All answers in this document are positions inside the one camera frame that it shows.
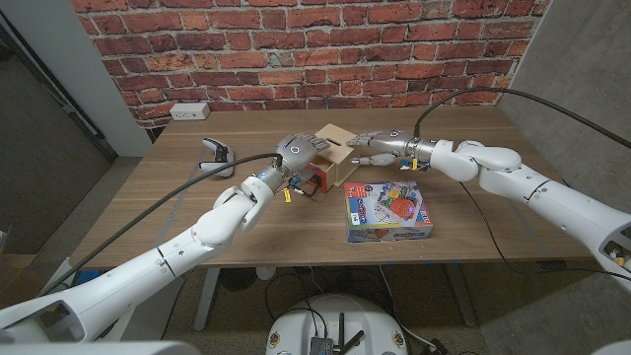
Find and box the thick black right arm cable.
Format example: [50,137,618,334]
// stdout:
[413,87,631,150]

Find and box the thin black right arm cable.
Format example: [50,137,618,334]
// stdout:
[458,180,631,283]

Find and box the dark table leg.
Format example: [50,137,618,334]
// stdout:
[446,263,478,327]

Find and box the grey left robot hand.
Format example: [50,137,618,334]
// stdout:
[255,132,332,191]

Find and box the white table leg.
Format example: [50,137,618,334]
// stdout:
[193,268,222,331]

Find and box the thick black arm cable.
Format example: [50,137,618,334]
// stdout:
[36,152,283,297]
[413,87,631,150]

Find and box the wooden drawer with red front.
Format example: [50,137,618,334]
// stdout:
[290,161,337,198]

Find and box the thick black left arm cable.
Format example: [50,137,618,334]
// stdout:
[36,152,283,297]

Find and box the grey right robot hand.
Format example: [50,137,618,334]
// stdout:
[346,129,438,172]

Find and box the white robot torso base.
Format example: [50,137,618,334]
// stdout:
[265,294,409,355]

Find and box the white game controller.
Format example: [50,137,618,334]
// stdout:
[199,137,236,178]

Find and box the wooden box with slot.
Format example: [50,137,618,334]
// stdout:
[315,123,365,188]

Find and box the printed red brick backdrop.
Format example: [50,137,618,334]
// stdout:
[71,0,553,130]

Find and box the colourful toy package box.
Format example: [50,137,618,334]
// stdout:
[343,179,435,244]

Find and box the small grey computer box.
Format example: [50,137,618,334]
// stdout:
[309,336,334,355]

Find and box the white power outlet strip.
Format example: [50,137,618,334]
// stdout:
[169,102,211,122]

